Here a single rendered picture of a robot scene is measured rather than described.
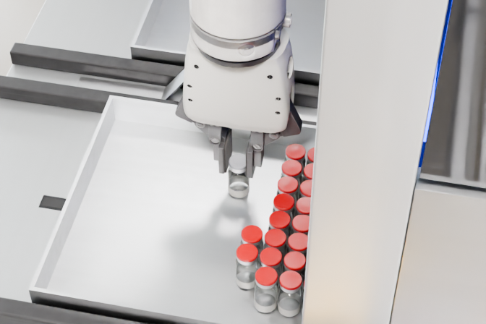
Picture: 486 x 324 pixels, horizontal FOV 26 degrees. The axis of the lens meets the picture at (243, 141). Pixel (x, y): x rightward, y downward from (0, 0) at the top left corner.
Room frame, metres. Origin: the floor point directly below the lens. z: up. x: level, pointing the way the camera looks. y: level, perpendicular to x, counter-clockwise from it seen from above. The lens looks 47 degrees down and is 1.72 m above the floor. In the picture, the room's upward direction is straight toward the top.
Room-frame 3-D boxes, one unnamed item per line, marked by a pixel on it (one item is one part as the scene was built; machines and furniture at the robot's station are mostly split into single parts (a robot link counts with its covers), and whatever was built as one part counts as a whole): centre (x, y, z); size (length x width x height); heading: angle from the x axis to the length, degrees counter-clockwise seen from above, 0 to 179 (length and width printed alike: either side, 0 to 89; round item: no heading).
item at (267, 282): (0.64, -0.04, 0.90); 0.18 x 0.02 x 0.05; 168
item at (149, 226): (0.65, 0.00, 0.90); 0.34 x 0.26 x 0.04; 78
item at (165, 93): (0.85, 0.12, 0.91); 0.14 x 0.03 x 0.06; 79
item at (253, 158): (0.70, -0.02, 0.95); 0.03 x 0.03 x 0.07; 78
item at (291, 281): (0.64, -0.06, 0.90); 0.18 x 0.02 x 0.05; 168
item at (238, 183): (0.71, 0.00, 0.90); 0.02 x 0.02 x 0.04
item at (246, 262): (0.59, 0.00, 0.90); 0.02 x 0.02 x 0.05
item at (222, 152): (0.71, 0.03, 0.95); 0.03 x 0.03 x 0.07; 78
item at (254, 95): (0.71, 0.00, 1.05); 0.10 x 0.07 x 0.11; 78
